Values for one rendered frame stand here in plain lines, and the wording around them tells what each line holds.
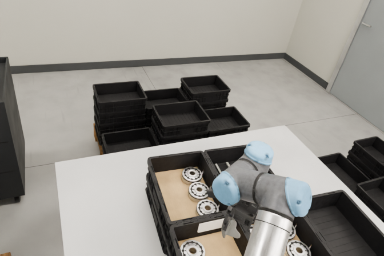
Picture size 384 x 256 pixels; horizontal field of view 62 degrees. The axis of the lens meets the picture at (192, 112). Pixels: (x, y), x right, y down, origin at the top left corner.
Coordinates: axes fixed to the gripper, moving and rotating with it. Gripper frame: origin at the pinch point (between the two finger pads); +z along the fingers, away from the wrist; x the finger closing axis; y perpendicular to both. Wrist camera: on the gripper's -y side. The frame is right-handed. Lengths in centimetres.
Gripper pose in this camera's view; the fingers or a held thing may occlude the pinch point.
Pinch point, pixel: (226, 227)
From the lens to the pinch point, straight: 110.0
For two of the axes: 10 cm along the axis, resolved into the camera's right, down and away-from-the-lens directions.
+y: 8.4, 4.0, -3.7
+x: 5.3, -4.1, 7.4
